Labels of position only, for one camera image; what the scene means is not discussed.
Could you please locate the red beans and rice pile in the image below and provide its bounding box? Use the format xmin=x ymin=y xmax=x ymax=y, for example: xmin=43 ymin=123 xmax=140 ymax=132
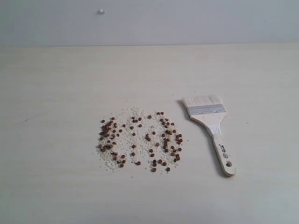
xmin=95 ymin=106 xmax=184 ymax=177

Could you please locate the wooden paint brush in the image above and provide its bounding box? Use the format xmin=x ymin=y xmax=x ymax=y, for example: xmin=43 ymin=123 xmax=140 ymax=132
xmin=182 ymin=95 xmax=236 ymax=177

